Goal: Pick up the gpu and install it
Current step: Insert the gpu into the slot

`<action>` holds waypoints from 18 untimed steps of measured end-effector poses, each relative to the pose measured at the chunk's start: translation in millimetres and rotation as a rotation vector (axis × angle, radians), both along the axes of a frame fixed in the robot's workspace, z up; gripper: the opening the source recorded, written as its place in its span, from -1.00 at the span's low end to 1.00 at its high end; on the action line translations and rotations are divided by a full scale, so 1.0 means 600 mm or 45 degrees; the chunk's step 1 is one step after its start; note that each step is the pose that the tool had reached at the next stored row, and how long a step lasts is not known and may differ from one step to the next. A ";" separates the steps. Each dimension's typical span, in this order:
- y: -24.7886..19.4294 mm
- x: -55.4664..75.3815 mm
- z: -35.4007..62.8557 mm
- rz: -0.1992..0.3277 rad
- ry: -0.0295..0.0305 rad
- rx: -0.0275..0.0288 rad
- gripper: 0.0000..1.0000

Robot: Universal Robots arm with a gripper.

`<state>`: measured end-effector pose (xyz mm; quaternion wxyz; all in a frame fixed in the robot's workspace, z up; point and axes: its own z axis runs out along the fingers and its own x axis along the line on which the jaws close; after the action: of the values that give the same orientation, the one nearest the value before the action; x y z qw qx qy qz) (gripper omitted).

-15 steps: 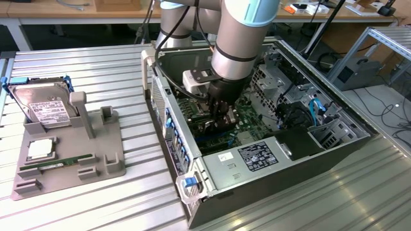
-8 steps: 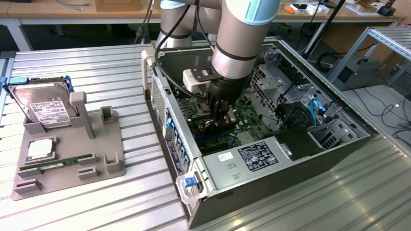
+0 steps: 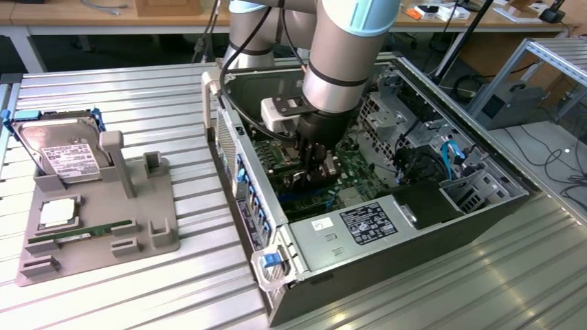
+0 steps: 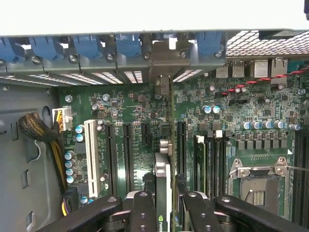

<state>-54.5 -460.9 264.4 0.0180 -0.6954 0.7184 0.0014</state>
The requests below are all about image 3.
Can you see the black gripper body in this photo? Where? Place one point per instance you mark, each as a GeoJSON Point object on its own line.
{"type": "Point", "coordinates": [326, 127]}

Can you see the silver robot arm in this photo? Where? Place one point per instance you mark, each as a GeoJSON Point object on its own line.
{"type": "Point", "coordinates": [339, 51]}

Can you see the CPU socket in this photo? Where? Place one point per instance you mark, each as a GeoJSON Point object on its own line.
{"type": "Point", "coordinates": [288, 153]}

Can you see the green motherboard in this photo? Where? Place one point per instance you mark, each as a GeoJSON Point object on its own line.
{"type": "Point", "coordinates": [362, 165]}

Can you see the silver chipset heatsink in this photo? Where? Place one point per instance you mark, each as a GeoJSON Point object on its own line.
{"type": "Point", "coordinates": [351, 195]}

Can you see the perforated silver drive cage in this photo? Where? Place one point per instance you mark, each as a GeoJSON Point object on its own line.
{"type": "Point", "coordinates": [390, 117]}

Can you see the grey power supply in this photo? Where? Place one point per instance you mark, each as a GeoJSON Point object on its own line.
{"type": "Point", "coordinates": [330, 240]}

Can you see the black plastic shroud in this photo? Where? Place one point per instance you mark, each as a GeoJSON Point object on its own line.
{"type": "Point", "coordinates": [426, 206]}

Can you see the blue case latch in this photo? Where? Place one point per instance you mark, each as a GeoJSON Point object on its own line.
{"type": "Point", "coordinates": [271, 259]}

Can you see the silver disk bay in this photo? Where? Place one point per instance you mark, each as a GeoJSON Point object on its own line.
{"type": "Point", "coordinates": [486, 192]}

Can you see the open dark PC case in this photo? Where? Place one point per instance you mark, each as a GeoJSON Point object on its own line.
{"type": "Point", "coordinates": [367, 292]}

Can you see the small orange box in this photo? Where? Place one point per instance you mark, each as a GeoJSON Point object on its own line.
{"type": "Point", "coordinates": [415, 12]}

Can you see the black slanted pole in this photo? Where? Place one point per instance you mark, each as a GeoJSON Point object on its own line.
{"type": "Point", "coordinates": [463, 38]}

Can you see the black and white box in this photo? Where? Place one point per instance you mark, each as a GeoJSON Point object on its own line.
{"type": "Point", "coordinates": [428, 12]}

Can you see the grey equipment box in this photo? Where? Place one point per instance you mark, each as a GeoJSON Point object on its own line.
{"type": "Point", "coordinates": [509, 103]}

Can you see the white flat box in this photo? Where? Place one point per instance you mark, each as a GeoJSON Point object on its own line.
{"type": "Point", "coordinates": [454, 13]}

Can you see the brown cardboard box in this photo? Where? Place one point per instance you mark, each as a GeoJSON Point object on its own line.
{"type": "Point", "coordinates": [170, 7]}

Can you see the grey parts rack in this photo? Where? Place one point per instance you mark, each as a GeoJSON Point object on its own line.
{"type": "Point", "coordinates": [91, 213]}

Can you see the hard disk with blue carrier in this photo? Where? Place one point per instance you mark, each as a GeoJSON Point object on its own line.
{"type": "Point", "coordinates": [68, 158]}

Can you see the flat cardboard tray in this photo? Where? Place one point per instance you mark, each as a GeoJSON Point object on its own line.
{"type": "Point", "coordinates": [515, 13]}

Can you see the green RAM stick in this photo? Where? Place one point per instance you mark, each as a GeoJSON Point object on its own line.
{"type": "Point", "coordinates": [78, 232]}

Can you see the silver CPU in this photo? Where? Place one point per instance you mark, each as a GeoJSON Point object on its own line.
{"type": "Point", "coordinates": [58, 213]}

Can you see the black round device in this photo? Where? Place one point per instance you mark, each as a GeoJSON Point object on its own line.
{"type": "Point", "coordinates": [551, 14]}

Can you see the long wooden desk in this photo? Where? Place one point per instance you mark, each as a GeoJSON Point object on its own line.
{"type": "Point", "coordinates": [59, 15]}

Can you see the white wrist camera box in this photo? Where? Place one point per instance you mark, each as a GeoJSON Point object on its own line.
{"type": "Point", "coordinates": [275, 120]}

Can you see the aluminium profile frame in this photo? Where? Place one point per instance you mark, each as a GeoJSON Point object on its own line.
{"type": "Point", "coordinates": [550, 55]}

